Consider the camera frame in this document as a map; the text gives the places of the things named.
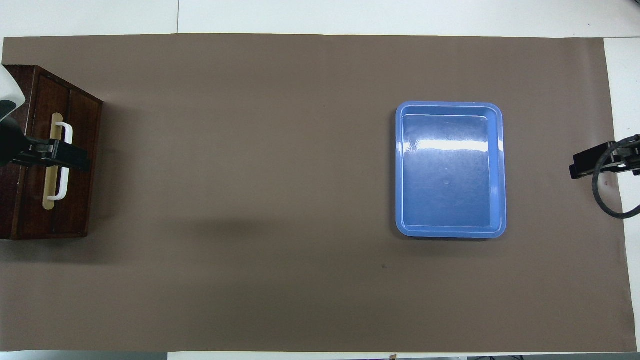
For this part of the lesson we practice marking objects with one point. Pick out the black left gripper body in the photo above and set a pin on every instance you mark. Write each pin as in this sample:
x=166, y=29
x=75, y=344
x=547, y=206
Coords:
x=12, y=147

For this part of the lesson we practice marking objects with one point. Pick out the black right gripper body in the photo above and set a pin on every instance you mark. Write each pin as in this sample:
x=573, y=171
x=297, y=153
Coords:
x=627, y=155

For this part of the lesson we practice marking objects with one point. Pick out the wooden drawer with dark front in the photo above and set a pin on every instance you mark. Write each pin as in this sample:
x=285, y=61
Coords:
x=80, y=210

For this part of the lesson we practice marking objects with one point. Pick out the dark wooden drawer cabinet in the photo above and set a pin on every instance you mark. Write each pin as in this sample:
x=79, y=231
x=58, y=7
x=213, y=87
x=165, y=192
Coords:
x=6, y=210

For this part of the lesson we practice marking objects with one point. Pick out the blue plastic tray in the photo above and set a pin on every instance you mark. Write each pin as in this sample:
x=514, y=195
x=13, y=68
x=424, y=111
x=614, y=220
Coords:
x=450, y=170

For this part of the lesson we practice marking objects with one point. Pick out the brown paper table mat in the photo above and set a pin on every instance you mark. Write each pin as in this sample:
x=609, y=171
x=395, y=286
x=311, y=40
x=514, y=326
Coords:
x=300, y=200

